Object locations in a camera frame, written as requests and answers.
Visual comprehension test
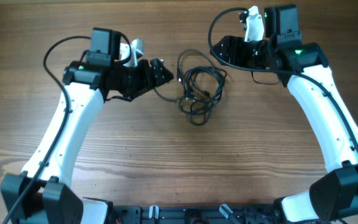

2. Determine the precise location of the thick black HDMI cable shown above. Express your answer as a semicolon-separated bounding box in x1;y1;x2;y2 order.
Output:
152;49;217;103

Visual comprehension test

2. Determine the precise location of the thin black USB cable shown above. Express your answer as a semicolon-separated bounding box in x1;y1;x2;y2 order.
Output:
178;65;228;126

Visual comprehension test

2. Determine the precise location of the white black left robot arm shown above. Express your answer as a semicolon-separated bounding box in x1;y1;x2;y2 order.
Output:
0;28;173;223

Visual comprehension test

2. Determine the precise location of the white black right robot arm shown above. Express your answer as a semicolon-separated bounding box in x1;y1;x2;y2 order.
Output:
209;4;358;223

